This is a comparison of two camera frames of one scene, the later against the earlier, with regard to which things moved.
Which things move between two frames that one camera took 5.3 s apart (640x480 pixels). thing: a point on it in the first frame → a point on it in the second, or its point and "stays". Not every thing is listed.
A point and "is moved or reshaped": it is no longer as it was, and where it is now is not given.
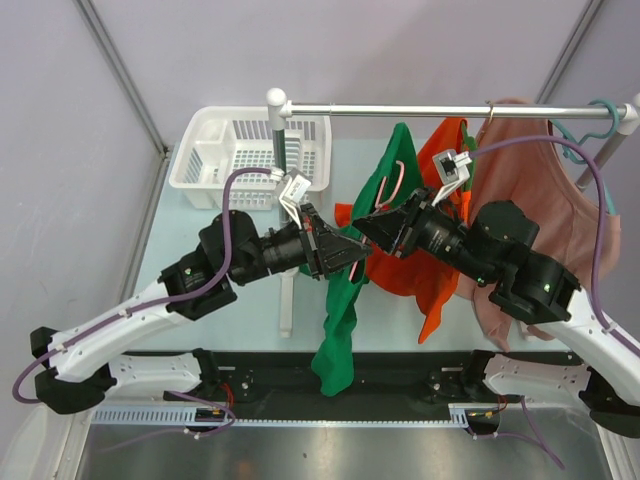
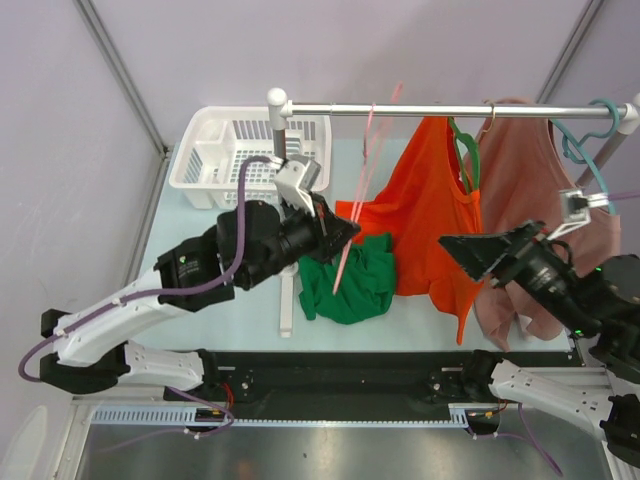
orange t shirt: (432, 285) is moved or reshaped
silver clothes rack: (279, 109) stays
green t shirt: (392, 175) → (366, 289)
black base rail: (390, 379) stays
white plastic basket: (220, 140) stays
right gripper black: (394, 229) → (477, 252)
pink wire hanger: (380, 206) → (366, 173)
